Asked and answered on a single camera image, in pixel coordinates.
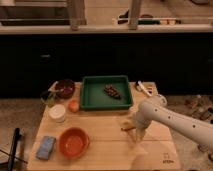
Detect yellow banana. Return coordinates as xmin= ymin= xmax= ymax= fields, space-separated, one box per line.
xmin=121 ymin=121 xmax=135 ymax=131

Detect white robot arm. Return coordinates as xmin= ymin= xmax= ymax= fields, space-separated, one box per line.
xmin=133 ymin=94 xmax=213 ymax=151

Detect red orange bowl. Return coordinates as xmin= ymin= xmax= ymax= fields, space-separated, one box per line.
xmin=58 ymin=127 xmax=90 ymax=159

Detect dark maroon bowl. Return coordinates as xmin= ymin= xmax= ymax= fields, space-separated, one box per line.
xmin=55 ymin=79 xmax=75 ymax=99

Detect bunch of dark grapes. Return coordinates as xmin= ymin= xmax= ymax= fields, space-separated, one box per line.
xmin=104 ymin=84 xmax=121 ymax=99

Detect green plastic tray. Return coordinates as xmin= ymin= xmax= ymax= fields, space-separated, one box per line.
xmin=80 ymin=75 xmax=133 ymax=110

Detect clutter on right floor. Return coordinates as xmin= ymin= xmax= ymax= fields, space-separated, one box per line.
xmin=185 ymin=95 xmax=213 ymax=163

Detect orange peach fruit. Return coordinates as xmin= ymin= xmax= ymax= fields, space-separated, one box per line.
xmin=68 ymin=100 xmax=80 ymax=113

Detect blue sponge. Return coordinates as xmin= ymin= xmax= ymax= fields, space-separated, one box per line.
xmin=36 ymin=136 xmax=56 ymax=160

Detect green leafy vegetable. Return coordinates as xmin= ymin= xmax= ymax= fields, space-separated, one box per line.
xmin=40 ymin=91 xmax=59 ymax=107

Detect items on back shelf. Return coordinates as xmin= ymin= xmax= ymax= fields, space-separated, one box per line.
xmin=117 ymin=11 xmax=181 ymax=25

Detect black stand left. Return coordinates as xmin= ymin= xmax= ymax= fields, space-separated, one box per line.
xmin=0 ymin=128 xmax=27 ymax=171

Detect wooden post right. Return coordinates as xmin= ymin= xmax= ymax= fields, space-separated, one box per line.
xmin=128 ymin=0 xmax=142 ymax=30

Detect wooden post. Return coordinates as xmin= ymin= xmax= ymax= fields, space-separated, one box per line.
xmin=67 ymin=0 xmax=87 ymax=31
xmin=128 ymin=0 xmax=142 ymax=30

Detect wooden post left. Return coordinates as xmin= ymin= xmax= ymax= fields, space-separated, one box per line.
xmin=67 ymin=0 xmax=87 ymax=31

